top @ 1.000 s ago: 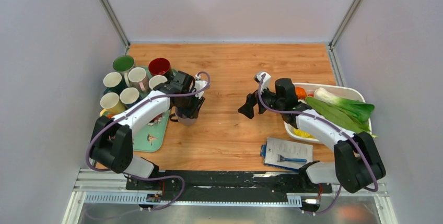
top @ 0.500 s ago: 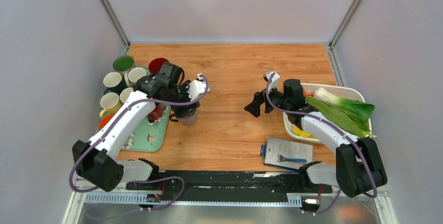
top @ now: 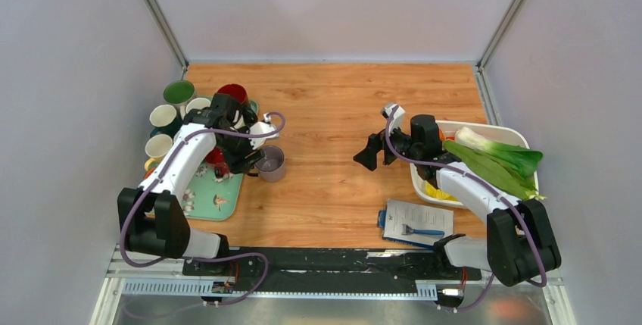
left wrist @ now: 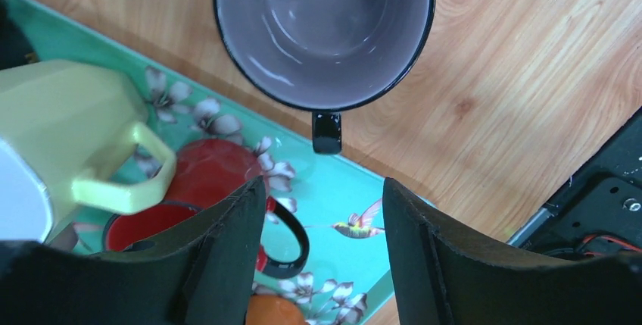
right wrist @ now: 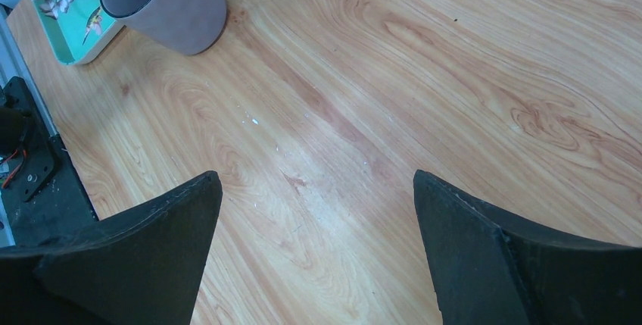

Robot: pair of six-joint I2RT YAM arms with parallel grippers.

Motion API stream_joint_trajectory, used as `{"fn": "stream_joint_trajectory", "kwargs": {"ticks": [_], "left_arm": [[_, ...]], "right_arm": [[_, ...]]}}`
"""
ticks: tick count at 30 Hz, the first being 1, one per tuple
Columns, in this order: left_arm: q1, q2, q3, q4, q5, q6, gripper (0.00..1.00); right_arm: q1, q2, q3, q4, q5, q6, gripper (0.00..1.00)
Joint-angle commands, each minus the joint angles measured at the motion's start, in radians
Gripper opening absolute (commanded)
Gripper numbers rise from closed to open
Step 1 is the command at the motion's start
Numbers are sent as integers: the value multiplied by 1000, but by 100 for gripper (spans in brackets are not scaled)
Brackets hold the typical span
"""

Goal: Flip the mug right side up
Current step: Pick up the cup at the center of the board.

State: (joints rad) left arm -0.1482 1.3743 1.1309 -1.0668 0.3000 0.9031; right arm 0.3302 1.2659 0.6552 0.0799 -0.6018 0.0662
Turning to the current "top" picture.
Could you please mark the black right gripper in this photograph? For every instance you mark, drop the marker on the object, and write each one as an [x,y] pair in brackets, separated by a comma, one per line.
[368,155]

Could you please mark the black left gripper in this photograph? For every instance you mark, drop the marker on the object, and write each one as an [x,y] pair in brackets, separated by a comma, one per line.
[238,164]

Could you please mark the black skull mug red inside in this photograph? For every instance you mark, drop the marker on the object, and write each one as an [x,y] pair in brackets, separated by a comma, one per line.
[239,93]

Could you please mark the pink octagonal mug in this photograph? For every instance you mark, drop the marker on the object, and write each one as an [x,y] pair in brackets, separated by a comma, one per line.
[196,103]

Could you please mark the cream floral mug green inside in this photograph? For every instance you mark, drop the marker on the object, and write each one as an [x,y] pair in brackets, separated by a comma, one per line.
[179,93]

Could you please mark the red mug black handle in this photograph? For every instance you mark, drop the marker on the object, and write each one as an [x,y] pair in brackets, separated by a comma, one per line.
[216,161]

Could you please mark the dark green octagonal mug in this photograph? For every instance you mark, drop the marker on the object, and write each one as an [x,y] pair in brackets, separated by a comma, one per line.
[165,119]

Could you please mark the mauve mug black handle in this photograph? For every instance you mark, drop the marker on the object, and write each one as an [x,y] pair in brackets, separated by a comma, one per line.
[271,167]

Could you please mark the yellow mug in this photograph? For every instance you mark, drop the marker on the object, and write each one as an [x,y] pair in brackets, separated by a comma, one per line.
[156,148]

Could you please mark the orange mug black handle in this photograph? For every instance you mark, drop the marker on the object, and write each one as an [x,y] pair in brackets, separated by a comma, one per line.
[149,172]

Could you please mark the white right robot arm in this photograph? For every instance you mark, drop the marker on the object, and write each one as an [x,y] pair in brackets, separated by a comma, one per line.
[519,244]

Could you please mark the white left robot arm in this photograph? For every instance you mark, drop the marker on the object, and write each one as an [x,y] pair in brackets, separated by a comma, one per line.
[151,217]

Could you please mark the blue razor package card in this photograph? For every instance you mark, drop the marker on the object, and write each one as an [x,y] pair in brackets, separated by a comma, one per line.
[413,224]

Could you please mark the green floral serving tray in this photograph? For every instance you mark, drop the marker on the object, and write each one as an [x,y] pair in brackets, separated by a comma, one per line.
[208,199]

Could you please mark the white vegetable basin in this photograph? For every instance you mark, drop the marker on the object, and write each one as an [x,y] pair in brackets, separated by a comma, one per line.
[449,128]

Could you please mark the green bok choy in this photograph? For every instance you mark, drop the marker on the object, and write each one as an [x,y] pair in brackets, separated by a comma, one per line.
[510,168]

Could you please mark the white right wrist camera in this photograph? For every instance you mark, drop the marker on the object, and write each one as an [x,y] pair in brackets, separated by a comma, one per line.
[394,114]

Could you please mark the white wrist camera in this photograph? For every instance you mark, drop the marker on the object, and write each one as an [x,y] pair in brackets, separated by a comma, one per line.
[394,114]
[261,131]

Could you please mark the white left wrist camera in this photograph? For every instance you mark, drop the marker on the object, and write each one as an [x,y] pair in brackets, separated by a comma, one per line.
[261,131]

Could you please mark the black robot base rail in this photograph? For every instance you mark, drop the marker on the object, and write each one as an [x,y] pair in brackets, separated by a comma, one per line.
[332,270]

